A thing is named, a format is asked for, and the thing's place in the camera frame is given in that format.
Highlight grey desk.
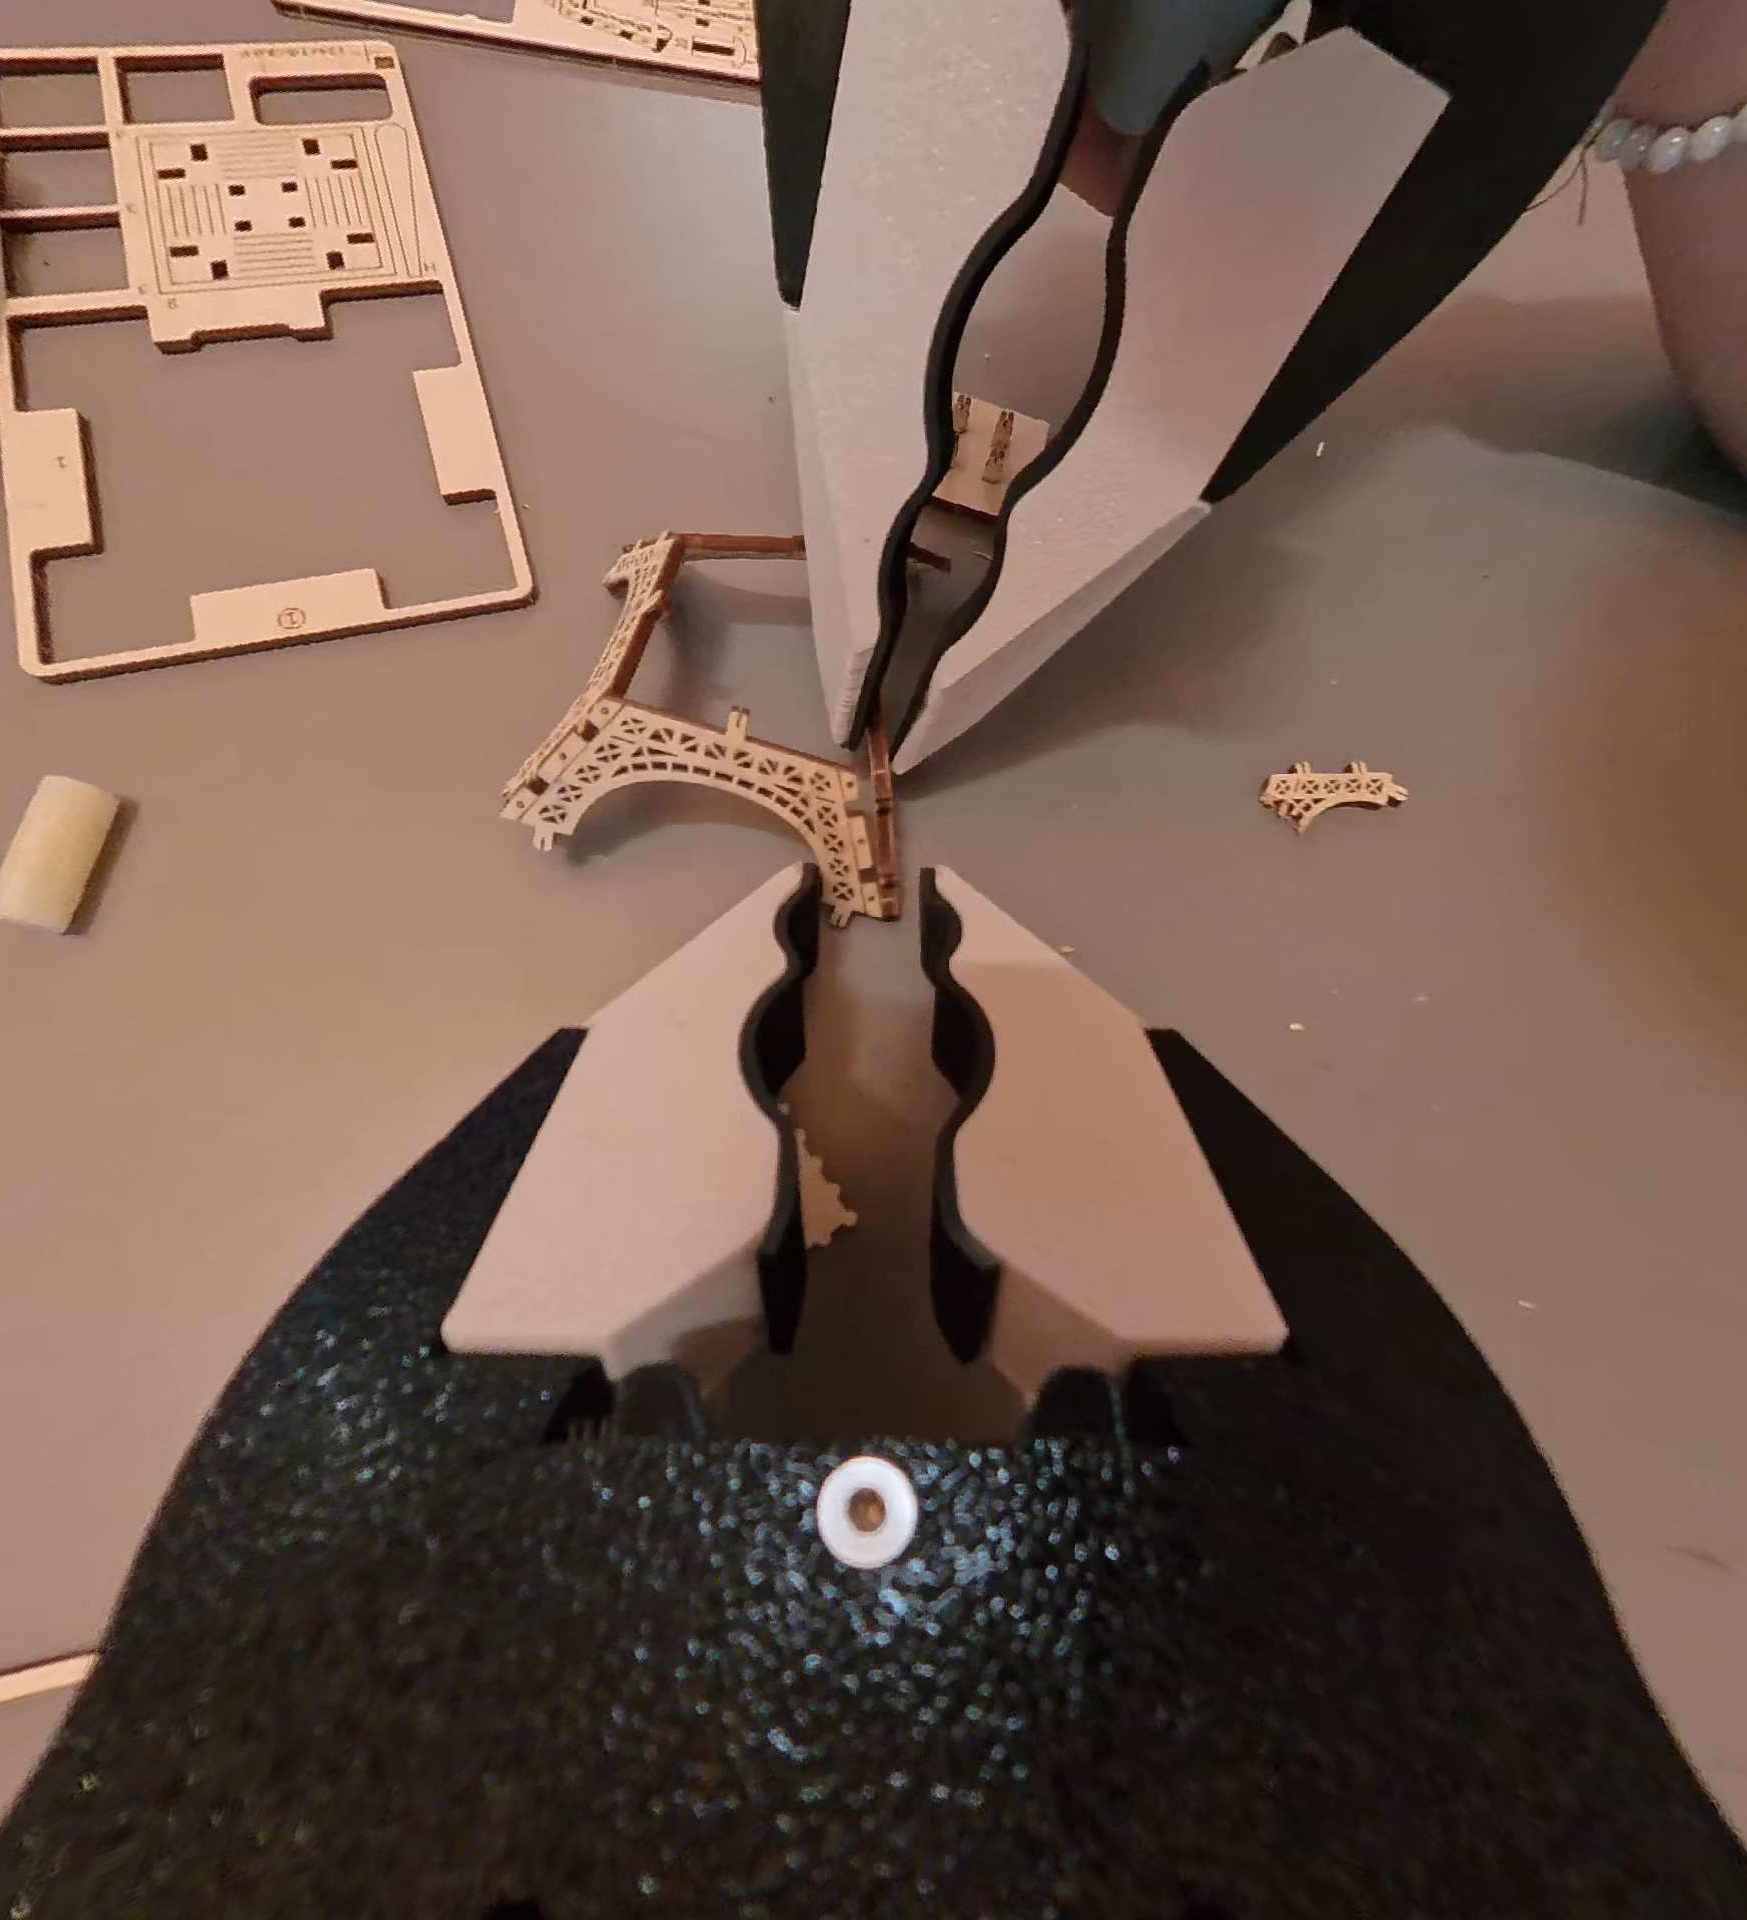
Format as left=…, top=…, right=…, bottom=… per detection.
left=0, top=0, right=1747, bottom=1920

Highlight pearl bracelet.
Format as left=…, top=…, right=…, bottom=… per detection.
left=1589, top=51, right=1747, bottom=178

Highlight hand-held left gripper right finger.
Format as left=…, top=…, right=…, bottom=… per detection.
left=916, top=861, right=1292, bottom=1396

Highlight wooden puzzle sheet fine parts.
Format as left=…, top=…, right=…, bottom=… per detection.
left=316, top=0, right=763, bottom=84

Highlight small wooden arch piece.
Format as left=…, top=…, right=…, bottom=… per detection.
left=1260, top=763, right=1411, bottom=831

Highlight wooden puzzle sheet square cutouts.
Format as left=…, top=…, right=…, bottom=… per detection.
left=0, top=41, right=537, bottom=683

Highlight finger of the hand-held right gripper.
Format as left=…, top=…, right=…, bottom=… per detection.
left=900, top=36, right=1453, bottom=777
left=787, top=0, right=1089, bottom=747

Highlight wooden lattice tower base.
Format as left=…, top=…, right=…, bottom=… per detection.
left=501, top=392, right=1055, bottom=927

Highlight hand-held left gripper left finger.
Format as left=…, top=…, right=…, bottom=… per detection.
left=440, top=861, right=827, bottom=1375

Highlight small wooden lattice triangle piece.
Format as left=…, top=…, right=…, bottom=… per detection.
left=791, top=1124, right=860, bottom=1248

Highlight person's right forearm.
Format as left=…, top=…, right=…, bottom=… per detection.
left=1631, top=90, right=1747, bottom=519

